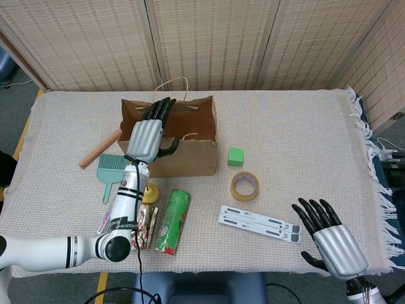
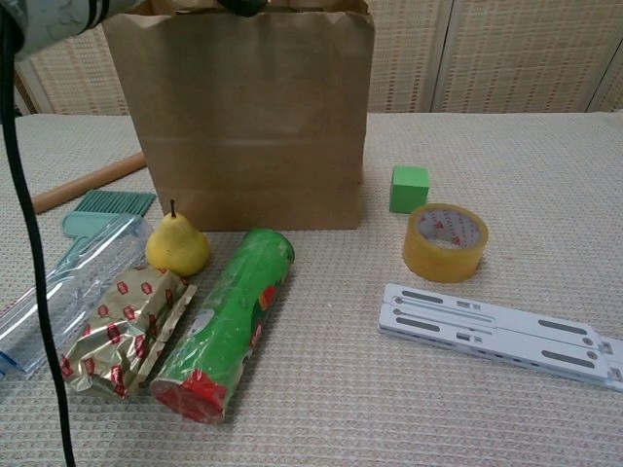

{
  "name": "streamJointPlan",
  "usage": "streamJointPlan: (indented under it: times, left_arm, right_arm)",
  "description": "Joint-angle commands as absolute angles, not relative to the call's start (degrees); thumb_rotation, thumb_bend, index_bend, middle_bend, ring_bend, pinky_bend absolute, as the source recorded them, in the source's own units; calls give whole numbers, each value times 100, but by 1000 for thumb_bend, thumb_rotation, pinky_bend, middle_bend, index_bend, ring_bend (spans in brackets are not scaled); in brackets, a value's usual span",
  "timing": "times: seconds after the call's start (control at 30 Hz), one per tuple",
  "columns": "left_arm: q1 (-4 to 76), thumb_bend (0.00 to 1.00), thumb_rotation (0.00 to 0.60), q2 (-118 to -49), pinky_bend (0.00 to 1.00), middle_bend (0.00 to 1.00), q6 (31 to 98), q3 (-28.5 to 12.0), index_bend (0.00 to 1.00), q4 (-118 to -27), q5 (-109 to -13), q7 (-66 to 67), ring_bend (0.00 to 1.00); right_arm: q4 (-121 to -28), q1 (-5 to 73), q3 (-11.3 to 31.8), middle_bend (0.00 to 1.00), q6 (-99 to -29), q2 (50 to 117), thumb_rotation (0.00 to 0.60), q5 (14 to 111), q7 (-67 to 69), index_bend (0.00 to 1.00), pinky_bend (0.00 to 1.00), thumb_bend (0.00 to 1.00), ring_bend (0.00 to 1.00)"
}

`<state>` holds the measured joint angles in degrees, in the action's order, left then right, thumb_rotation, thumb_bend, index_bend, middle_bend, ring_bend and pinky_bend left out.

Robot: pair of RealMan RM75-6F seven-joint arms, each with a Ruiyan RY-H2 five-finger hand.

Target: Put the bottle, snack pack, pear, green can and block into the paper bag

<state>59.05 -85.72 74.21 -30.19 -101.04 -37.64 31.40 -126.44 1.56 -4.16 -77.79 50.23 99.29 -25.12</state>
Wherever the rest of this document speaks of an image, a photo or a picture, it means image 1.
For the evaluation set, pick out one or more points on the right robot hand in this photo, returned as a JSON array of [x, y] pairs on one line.
[[340, 250]]

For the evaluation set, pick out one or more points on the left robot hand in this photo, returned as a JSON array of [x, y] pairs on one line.
[[145, 139]]

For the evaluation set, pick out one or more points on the yellow pear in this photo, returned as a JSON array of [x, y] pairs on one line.
[[152, 195]]

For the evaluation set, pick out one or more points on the gold red foil packet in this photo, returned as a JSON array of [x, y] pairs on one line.
[[146, 221]]

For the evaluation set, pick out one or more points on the green chip can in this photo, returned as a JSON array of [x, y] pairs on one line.
[[172, 221]]

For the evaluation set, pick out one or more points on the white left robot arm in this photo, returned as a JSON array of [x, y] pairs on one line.
[[47, 250]]

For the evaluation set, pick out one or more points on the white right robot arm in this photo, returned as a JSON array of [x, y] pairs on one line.
[[364, 291]]

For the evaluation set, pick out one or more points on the brown paper bag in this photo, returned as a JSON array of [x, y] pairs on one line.
[[186, 161]]

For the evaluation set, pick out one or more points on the green cube block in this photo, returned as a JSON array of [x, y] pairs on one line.
[[235, 157]]

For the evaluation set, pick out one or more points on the teal small brush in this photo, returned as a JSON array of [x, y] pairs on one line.
[[111, 166]]

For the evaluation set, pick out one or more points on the wooden rod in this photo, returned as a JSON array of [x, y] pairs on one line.
[[98, 150]]

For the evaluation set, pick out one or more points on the white folding laptop stand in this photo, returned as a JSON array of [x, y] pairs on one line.
[[253, 220]]

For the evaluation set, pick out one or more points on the clear packing tape roll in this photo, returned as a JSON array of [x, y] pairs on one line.
[[235, 193]]

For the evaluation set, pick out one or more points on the white power strip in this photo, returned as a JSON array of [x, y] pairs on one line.
[[387, 155]]

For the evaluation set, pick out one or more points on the beige woven tablecloth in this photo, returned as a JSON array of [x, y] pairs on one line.
[[300, 142]]

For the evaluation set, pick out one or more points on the woven folding screen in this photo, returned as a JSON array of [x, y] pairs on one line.
[[221, 41]]

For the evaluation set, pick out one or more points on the blue chair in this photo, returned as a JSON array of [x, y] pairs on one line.
[[202, 288]]

